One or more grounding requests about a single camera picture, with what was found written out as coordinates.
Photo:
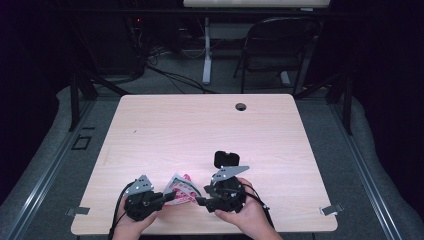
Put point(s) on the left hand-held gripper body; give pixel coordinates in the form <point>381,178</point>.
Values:
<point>141,203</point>

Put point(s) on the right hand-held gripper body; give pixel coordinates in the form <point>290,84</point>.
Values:
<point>230,195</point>

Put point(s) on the pink printed plastic bag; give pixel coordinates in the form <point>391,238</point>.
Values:
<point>181,190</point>

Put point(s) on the clear jar with black lid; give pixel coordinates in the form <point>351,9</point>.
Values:
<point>226,159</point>

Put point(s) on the person's left hand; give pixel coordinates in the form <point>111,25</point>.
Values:
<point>133,226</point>

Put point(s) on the person's right hand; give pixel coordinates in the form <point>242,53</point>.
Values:
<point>248,216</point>

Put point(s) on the black metal stand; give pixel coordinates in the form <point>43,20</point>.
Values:
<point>347,106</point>
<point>74,100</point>

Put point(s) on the white desk leg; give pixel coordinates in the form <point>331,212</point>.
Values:
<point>207,60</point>
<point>285,79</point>

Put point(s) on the black folding chair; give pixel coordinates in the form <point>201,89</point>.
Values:
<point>280,63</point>

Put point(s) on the dark computer tower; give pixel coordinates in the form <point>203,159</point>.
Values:
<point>110,46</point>

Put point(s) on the grey metal table bracket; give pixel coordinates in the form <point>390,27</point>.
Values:
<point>79,210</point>
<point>331,209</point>

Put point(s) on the grey metal floor rail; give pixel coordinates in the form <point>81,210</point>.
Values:
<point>366,176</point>
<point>43,180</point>

